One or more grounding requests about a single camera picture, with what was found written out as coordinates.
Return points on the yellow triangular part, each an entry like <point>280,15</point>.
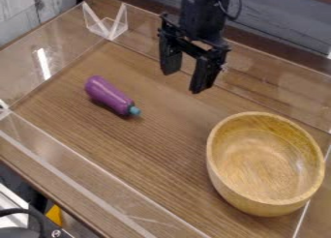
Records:
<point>54,215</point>

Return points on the purple toy eggplant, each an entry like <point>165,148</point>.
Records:
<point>104,93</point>

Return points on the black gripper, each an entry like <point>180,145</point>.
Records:
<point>193,33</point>

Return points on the brown wooden bowl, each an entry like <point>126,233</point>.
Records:
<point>264,163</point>

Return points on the clear acrylic corner bracket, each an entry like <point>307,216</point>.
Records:
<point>106,27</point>

